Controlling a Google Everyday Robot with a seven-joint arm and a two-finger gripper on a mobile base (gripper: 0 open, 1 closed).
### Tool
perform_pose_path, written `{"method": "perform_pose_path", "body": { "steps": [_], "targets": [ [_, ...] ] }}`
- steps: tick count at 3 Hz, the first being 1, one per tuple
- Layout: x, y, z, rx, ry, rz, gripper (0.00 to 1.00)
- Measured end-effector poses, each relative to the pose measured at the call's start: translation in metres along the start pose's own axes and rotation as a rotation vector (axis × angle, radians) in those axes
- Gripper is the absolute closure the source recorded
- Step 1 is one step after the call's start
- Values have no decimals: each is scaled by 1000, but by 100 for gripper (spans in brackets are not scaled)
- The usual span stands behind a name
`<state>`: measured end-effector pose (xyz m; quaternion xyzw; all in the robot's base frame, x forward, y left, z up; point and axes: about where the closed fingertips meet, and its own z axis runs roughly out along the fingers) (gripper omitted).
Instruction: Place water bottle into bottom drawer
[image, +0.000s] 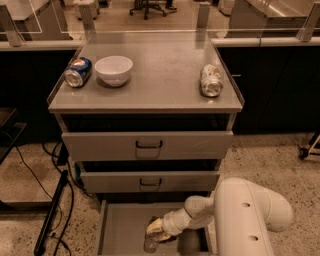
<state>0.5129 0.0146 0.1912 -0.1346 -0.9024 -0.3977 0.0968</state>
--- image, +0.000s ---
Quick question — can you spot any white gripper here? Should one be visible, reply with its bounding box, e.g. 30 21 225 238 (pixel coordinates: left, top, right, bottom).
146 210 187 242

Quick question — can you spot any clear plastic water bottle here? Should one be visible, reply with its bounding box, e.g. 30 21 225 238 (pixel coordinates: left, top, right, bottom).
143 216 160 253

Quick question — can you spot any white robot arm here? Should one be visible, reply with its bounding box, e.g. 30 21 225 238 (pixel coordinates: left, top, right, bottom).
144 178 293 256

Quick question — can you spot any grey bottom drawer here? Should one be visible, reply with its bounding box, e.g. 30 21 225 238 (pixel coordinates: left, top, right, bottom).
93 200 214 256

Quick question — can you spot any grey drawer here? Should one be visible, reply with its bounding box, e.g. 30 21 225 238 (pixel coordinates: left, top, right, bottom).
93 200 214 256
62 131 233 161
81 171 219 193

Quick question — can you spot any grey middle drawer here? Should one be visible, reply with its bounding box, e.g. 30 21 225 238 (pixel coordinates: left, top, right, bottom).
81 171 219 193

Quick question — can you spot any grey top drawer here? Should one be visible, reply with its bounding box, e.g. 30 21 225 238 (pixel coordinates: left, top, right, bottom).
62 131 233 161

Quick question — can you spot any grey drawer cabinet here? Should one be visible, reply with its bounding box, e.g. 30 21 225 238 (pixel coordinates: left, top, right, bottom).
46 31 245 256

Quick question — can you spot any black bar on floor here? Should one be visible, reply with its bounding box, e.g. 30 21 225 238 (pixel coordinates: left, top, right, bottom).
33 170 68 256

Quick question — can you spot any white ceramic bowl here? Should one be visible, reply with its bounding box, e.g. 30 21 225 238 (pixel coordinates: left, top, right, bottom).
94 56 133 87

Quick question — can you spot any wheeled cart base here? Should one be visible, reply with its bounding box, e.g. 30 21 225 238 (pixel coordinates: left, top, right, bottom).
298 131 320 160

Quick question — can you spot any blue pepsi can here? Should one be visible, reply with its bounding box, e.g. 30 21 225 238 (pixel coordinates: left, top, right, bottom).
64 57 92 88

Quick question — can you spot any dark side table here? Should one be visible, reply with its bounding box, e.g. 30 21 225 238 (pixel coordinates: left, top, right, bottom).
0 107 27 164

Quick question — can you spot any black office chair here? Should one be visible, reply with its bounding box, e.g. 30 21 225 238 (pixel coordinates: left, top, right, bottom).
129 0 177 20

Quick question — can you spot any black floor cable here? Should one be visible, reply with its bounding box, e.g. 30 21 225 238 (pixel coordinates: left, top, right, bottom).
0 131 91 256

